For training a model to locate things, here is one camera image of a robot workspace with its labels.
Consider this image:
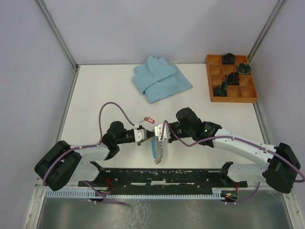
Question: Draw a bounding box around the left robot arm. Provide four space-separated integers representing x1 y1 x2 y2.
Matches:
34 121 155 191

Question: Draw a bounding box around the purple cable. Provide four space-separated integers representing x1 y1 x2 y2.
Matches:
42 102 139 205
162 120 305 205

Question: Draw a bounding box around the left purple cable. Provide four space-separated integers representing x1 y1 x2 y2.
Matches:
42 102 139 205

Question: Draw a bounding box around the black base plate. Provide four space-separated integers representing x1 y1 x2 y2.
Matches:
89 168 248 196

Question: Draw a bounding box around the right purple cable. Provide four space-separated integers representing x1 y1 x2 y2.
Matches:
162 120 305 205

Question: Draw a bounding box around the light blue cloth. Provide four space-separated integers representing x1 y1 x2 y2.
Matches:
132 56 193 104

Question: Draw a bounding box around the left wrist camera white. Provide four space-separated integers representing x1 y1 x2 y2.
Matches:
134 129 147 142

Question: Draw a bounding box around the black coiled cord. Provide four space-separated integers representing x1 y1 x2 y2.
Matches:
222 52 236 65

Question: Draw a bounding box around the green yellow coiled cord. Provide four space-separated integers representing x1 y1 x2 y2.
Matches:
236 62 252 75

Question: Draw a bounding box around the dark twisted cord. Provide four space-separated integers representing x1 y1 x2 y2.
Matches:
221 72 241 88

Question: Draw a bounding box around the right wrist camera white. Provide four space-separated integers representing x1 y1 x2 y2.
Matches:
154 124 171 141

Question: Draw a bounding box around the wooden compartment tray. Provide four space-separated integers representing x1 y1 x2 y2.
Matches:
206 53 258 103

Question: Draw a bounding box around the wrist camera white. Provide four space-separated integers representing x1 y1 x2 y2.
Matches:
154 124 171 141
134 129 147 142

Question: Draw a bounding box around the dark green coiled cord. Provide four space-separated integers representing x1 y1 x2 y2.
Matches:
213 85 227 97

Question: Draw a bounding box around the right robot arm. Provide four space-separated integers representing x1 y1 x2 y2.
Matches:
167 107 305 194

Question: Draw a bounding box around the metal key organizer plate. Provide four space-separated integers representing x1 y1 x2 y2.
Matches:
151 136 163 164

